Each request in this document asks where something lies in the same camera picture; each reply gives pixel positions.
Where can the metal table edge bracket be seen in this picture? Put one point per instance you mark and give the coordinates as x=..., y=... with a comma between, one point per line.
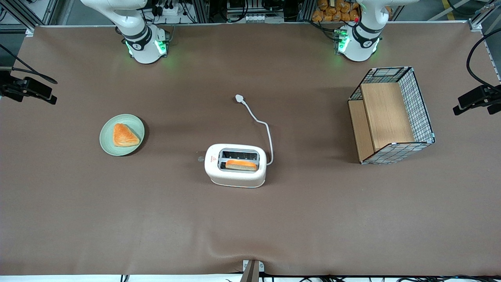
x=253, y=270

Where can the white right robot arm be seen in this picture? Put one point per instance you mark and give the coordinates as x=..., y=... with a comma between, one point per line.
x=143, y=43

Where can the toast slice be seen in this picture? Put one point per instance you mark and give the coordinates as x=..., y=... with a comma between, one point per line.
x=240, y=165

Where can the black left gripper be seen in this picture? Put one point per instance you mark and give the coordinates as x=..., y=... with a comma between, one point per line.
x=471, y=98

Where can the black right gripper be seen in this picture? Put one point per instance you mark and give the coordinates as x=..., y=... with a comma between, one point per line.
x=11, y=88

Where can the white power strip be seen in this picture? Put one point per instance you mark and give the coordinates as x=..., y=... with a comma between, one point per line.
x=172, y=10

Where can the pile of orange breads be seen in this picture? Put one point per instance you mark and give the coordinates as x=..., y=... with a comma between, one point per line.
x=332, y=9

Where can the aluminium frame profile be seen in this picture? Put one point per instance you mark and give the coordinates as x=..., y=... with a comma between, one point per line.
x=483, y=13
x=21, y=15

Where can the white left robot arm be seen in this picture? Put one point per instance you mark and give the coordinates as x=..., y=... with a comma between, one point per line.
x=360, y=43

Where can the pale green plate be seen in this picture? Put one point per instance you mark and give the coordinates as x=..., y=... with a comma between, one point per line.
x=106, y=139

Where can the white two-slot toaster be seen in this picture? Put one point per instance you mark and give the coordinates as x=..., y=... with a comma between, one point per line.
x=236, y=178

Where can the triangular golden pastry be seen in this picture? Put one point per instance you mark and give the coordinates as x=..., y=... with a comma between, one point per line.
x=123, y=136

